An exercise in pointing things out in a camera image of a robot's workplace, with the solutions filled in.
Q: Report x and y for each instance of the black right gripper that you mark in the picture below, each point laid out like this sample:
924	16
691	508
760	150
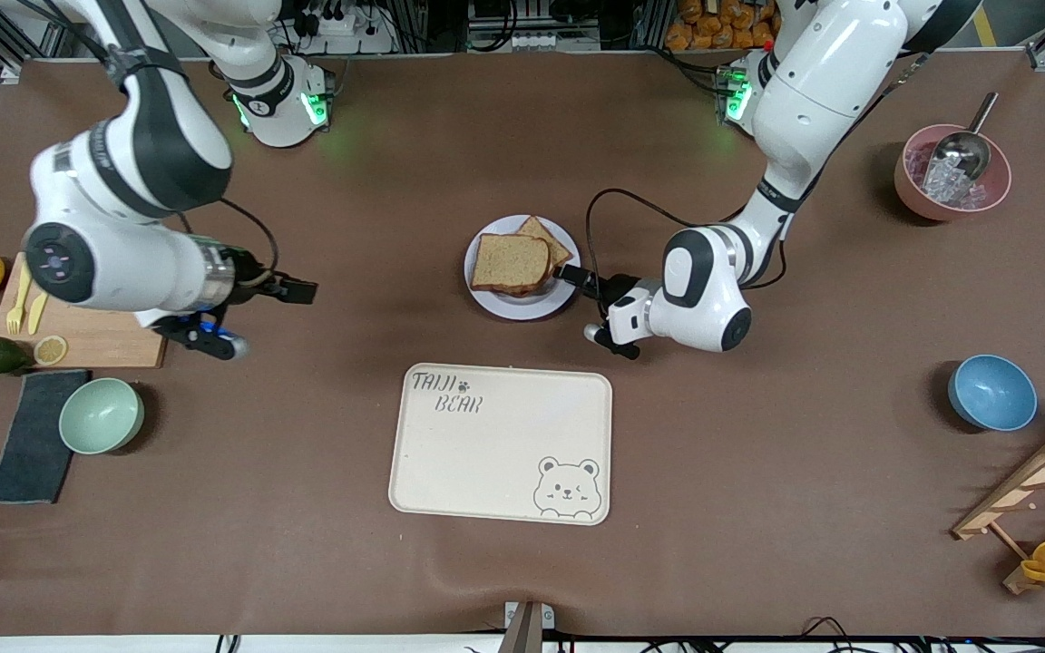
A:
258	277

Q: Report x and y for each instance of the blue bowl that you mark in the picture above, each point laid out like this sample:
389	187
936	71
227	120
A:
994	392

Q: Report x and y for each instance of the pile of orange snacks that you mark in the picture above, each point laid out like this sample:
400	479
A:
713	27

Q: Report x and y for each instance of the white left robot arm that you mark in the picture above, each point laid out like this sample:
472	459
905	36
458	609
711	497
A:
813	100

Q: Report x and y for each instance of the lemon half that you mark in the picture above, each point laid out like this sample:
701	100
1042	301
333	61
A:
51	350

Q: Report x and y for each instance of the power strip with black plugs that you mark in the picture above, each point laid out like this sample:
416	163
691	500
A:
336	25

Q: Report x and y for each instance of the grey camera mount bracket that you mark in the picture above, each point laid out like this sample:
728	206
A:
527	626

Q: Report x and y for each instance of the wooden peg rack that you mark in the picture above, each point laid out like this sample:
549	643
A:
1030	490

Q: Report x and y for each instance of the yellow plastic knife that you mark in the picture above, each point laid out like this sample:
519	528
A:
37	313

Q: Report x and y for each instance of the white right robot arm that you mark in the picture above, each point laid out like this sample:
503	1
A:
123	263

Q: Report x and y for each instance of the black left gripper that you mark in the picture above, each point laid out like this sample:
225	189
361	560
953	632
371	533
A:
617	287

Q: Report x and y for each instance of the yellow plastic fork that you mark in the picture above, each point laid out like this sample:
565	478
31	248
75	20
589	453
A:
18	313

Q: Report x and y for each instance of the pink bowl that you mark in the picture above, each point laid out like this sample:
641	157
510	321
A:
913	195

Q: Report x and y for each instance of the dark grey cloth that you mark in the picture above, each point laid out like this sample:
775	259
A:
28	444

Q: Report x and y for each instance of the cream tray with bear print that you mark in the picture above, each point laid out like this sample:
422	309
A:
495	453

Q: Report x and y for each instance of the round pale lilac plate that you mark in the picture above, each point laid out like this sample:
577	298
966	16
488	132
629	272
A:
522	308

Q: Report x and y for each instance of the metal scoop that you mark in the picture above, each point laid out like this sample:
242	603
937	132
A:
962	154

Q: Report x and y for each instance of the brown bread slice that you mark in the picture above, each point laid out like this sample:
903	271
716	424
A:
509	263
551	236

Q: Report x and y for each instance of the white power strip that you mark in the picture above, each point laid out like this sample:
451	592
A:
550	42

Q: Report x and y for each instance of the mint green bowl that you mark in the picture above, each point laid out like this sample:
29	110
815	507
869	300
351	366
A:
101	415

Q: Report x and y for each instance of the clear ice cubes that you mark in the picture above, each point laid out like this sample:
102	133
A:
944	189

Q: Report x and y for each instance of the wooden cutting board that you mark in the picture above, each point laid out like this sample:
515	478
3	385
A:
96	349

